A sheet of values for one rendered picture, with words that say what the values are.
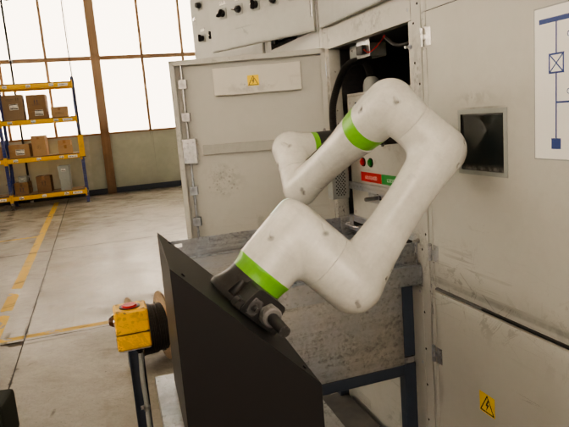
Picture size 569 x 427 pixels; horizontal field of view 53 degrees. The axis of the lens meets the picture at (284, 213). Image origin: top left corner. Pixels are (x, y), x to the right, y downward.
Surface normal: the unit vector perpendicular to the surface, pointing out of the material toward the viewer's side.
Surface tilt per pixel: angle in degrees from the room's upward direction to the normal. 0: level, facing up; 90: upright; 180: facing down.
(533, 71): 90
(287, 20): 90
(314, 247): 81
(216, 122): 90
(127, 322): 90
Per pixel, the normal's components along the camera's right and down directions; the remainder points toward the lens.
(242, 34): -0.68, 0.18
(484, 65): -0.94, 0.13
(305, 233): 0.14, 0.00
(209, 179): -0.04, 0.17
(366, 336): 0.32, 0.14
